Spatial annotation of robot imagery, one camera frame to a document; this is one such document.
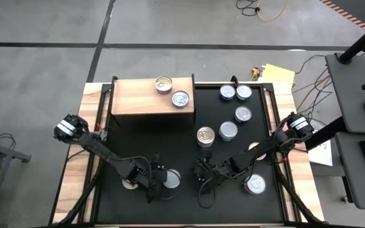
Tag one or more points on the teal rimmed seafood can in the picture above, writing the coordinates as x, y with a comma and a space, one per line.
244, 92

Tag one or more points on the grey desk top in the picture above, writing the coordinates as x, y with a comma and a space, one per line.
347, 95
350, 177

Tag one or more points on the white paper sheet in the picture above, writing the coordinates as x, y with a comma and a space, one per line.
322, 155

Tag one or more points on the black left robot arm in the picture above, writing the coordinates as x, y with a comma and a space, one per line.
97, 145

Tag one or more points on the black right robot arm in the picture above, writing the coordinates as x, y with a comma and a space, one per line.
265, 147

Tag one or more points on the dark blue seafood can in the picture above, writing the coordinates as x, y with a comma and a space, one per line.
180, 99

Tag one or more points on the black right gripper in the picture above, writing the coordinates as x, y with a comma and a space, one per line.
220, 171

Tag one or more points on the black table frame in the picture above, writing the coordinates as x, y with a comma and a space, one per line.
269, 86

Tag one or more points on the silver lidded seafood can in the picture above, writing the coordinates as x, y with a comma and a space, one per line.
243, 114
254, 184

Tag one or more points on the yellow paper sheet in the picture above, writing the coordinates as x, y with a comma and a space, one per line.
277, 74

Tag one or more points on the wooden shelf black frame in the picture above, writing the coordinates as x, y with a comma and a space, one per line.
138, 98

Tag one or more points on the Bumble Bee light tuna can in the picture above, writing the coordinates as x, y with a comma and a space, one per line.
173, 180
228, 130

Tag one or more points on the blue Wild Planet can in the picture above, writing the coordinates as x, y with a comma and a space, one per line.
251, 146

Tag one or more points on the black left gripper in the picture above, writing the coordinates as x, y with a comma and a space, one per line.
152, 179

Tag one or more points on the grey metal stand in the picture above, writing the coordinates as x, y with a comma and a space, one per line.
2, 152

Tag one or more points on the black diagonal rig beam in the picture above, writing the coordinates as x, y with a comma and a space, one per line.
325, 134

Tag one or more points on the black rig pole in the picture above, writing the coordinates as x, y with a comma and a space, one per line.
360, 44

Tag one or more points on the gold lidded seafood can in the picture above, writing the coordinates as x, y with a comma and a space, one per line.
128, 185

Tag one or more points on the blue rimmed seafood can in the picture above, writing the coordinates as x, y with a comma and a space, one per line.
227, 92

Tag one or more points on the pink salmon can blue label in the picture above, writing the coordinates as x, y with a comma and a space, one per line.
163, 85
205, 136

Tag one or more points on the striped hazard tape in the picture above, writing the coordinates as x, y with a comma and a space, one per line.
347, 14

